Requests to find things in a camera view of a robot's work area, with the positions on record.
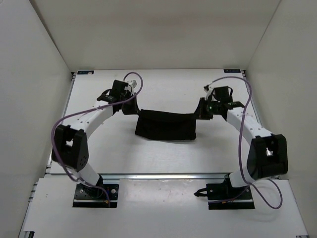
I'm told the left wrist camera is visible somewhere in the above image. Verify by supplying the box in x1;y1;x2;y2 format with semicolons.
126;80;137;92

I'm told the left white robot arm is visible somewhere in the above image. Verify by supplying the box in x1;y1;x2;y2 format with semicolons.
51;80;143;197

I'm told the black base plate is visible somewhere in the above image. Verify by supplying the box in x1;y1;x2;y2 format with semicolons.
72;181;119;208
194;178;255;210

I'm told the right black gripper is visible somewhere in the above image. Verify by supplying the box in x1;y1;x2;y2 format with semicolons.
191;97;220;120

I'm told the blue label sticker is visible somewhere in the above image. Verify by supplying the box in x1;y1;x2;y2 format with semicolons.
77;70;94;75
223;69;241;73

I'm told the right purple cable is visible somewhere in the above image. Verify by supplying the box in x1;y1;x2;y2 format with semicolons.
209;75;283;209

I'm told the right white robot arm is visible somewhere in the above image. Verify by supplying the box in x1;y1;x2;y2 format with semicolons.
195;86;288;199

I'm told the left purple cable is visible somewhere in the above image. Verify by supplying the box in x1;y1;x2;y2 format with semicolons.
51;71;144;185

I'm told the purple cable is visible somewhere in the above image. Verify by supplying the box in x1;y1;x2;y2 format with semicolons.
51;71;144;185
209;75;283;209

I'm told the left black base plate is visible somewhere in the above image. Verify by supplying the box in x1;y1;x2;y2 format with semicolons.
72;181;119;208

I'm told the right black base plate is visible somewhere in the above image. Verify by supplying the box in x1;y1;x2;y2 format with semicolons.
194;178;255;210

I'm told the right blue label sticker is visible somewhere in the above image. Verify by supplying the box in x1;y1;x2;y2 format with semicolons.
223;69;241;73

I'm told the left blue label sticker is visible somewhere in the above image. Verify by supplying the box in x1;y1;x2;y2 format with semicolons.
77;70;94;75

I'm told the black skirt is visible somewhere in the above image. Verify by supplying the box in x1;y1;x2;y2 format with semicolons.
135;110;196;141

